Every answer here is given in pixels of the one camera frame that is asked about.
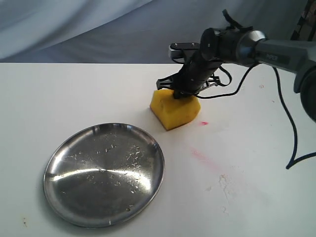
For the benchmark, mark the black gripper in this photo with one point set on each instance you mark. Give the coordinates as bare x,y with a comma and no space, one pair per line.
196,75

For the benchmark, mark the yellow sponge block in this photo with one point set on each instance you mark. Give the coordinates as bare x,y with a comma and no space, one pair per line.
173,113

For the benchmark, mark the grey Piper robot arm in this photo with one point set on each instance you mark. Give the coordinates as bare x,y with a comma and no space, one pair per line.
245,47

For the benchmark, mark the round stainless steel plate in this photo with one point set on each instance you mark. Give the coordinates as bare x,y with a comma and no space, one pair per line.
104,175

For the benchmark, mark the grey fabric backdrop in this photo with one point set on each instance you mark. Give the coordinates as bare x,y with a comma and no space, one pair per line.
127,31

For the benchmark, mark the wrist camera with black bracket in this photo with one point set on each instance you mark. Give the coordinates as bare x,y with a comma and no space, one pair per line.
180,52

